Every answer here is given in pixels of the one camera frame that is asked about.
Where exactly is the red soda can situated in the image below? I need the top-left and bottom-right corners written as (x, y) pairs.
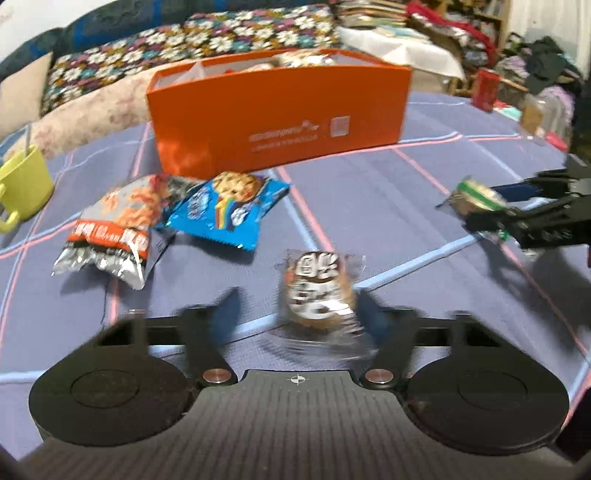
top-left (471, 68), bottom-right (502, 112)

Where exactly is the purple checked bedsheet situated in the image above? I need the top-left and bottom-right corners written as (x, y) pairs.
top-left (0, 90), bottom-right (591, 462)

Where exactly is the cream cookie packet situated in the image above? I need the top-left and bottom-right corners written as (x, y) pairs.
top-left (272, 50), bottom-right (340, 69)

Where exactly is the round cake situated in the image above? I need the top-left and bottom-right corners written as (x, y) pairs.
top-left (276, 249), bottom-right (370, 358)

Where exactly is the red silver snack packet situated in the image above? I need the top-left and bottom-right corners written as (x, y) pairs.
top-left (52, 174), bottom-right (178, 291)

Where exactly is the pile of dark clothes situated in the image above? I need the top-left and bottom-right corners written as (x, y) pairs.
top-left (496, 32), bottom-right (585, 134)

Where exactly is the blue cookie packet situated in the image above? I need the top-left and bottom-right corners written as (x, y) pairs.
top-left (165, 172), bottom-right (291, 252)

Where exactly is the yellow-green mug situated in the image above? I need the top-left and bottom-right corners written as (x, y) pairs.
top-left (0, 144), bottom-right (55, 234)

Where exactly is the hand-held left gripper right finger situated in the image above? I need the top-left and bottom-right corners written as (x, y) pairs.
top-left (355, 291), bottom-right (509, 388)

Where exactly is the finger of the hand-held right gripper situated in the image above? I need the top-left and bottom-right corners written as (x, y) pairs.
top-left (490, 170), bottom-right (575, 204)
top-left (464, 203), bottom-right (578, 250)

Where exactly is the clear plastic bag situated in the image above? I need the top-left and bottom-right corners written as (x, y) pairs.
top-left (519, 90), bottom-right (573, 144)

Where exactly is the orange cardboard box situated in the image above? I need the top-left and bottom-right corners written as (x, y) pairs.
top-left (146, 48), bottom-right (413, 178)

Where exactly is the stack of books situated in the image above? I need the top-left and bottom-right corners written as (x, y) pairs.
top-left (335, 0), bottom-right (411, 28)

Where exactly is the dark blue patterned sofa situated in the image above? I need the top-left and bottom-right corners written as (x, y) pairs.
top-left (0, 0), bottom-right (345, 153)

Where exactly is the beige pillow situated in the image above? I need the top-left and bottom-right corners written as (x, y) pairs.
top-left (0, 51), bottom-right (54, 139)

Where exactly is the green striped snack packet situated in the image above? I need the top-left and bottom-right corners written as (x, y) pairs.
top-left (436, 176), bottom-right (509, 243)

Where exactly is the white cloth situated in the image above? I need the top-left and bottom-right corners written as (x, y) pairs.
top-left (335, 25), bottom-right (465, 81)

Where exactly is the red cloth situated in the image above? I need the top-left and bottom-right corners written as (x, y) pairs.
top-left (406, 2), bottom-right (497, 65)

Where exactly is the floral cushion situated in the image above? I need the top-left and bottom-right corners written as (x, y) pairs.
top-left (185, 16), bottom-right (345, 61)
top-left (41, 32), bottom-right (195, 116)

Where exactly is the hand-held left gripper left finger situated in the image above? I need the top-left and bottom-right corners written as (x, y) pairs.
top-left (95, 288), bottom-right (241, 388)

